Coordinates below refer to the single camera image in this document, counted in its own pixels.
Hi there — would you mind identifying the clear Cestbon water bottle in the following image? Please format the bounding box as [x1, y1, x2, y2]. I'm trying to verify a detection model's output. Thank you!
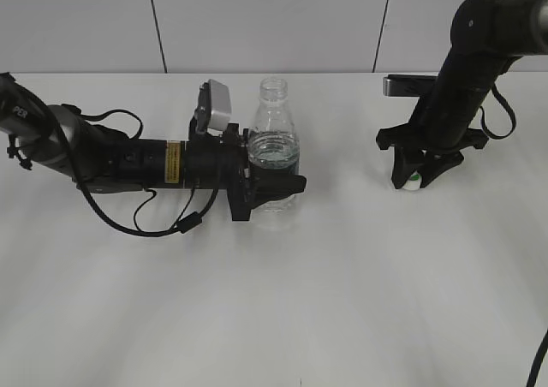
[248, 77, 300, 232]

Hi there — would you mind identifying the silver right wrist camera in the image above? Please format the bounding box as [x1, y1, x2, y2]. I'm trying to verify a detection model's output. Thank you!
[383, 74, 437, 98]

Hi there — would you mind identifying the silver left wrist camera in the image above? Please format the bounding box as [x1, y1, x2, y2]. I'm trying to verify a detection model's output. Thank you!
[194, 79, 232, 134]

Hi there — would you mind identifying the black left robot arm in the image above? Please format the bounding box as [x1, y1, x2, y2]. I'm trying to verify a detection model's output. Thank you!
[1, 73, 307, 221]

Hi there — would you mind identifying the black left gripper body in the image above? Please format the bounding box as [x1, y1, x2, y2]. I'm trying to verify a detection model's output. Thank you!
[183, 118, 252, 222]

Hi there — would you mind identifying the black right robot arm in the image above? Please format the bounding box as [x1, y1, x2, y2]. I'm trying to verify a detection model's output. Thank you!
[376, 0, 547, 189]

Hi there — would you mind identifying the white green bottle cap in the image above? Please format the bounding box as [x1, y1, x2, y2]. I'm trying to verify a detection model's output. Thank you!
[402, 172, 422, 192]

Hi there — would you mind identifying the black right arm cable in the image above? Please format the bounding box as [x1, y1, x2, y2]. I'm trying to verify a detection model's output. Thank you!
[470, 0, 548, 387]

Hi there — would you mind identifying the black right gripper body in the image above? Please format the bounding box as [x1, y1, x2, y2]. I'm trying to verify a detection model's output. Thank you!
[376, 123, 487, 155]

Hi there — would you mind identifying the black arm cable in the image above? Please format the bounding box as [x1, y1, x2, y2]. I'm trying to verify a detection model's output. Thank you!
[470, 0, 548, 387]
[6, 104, 219, 237]

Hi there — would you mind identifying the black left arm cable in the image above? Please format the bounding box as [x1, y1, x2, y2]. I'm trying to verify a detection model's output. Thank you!
[6, 104, 219, 237]

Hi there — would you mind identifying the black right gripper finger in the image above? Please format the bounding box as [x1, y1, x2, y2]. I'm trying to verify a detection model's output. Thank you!
[391, 146, 425, 188]
[418, 152, 464, 188]

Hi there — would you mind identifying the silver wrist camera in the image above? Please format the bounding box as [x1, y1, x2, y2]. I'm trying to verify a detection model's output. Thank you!
[194, 79, 232, 134]
[383, 74, 437, 98]

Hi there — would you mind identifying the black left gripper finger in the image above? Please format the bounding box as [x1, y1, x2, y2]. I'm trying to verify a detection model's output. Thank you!
[250, 174, 307, 210]

